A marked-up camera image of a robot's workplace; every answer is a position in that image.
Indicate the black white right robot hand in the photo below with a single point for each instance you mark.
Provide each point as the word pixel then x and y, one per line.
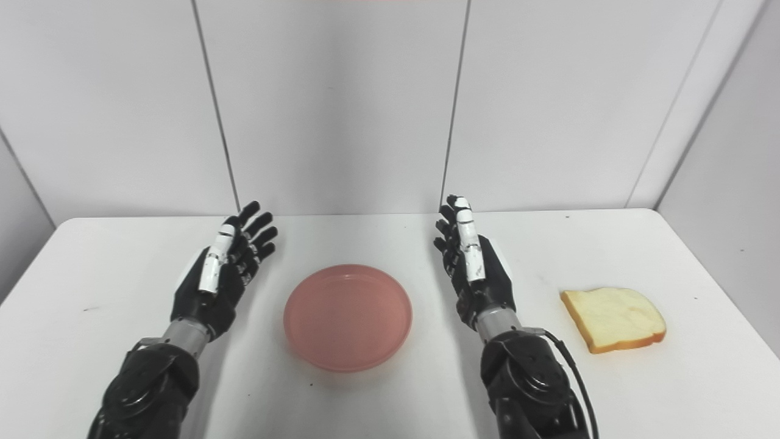
pixel 490 292

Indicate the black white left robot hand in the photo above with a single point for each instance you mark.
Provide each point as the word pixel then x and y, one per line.
pixel 216 305

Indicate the slice of white bread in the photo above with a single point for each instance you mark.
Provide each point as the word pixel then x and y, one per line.
pixel 615 320

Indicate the pink round plate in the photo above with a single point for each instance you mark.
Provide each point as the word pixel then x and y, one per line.
pixel 347 317

